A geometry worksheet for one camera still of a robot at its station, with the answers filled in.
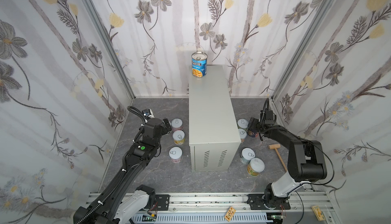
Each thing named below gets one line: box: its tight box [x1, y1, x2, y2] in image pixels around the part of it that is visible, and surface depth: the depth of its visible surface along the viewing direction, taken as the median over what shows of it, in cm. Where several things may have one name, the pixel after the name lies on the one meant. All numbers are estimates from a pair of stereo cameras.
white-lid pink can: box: [171, 118, 184, 132], surface depth 100 cm
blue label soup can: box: [191, 51, 208, 78], surface depth 80 cm
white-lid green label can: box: [237, 118, 249, 131], surface depth 101 cm
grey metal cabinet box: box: [188, 64, 242, 172], surface depth 69 cm
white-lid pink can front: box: [169, 145, 183, 164], surface depth 87 cm
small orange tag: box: [224, 206, 237, 222], surface depth 72 cm
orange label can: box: [238, 128, 248, 143], surface depth 96 cm
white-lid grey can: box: [240, 147, 256, 165], surface depth 88 cm
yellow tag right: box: [311, 205, 326, 221], surface depth 72 cm
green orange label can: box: [246, 157, 266, 177], surface depth 81 cm
